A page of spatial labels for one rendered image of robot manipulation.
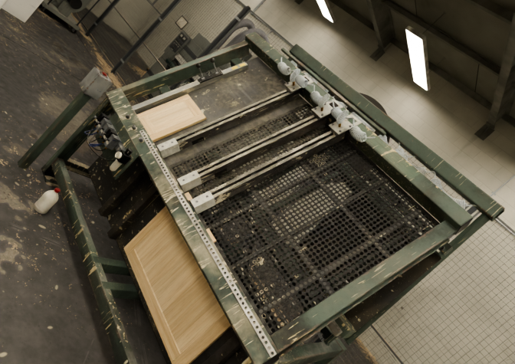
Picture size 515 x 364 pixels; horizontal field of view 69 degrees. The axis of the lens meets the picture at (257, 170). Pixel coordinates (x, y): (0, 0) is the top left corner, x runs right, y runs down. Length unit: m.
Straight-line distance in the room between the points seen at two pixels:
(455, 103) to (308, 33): 3.48
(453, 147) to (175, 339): 5.89
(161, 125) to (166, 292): 1.12
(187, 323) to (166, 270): 0.35
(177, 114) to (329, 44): 6.21
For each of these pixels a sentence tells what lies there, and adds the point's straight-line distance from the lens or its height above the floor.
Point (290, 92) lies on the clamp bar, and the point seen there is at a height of 1.78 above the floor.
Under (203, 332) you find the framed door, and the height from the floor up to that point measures 0.51.
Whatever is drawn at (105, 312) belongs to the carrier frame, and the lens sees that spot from 2.44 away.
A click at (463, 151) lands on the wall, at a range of 7.21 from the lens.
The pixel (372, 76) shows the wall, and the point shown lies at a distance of 7.97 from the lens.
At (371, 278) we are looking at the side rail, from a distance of 1.96.
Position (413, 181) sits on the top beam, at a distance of 2.28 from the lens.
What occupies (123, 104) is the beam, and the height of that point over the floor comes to 0.87.
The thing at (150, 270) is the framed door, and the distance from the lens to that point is 2.53.
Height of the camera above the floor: 1.60
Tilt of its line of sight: 8 degrees down
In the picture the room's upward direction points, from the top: 46 degrees clockwise
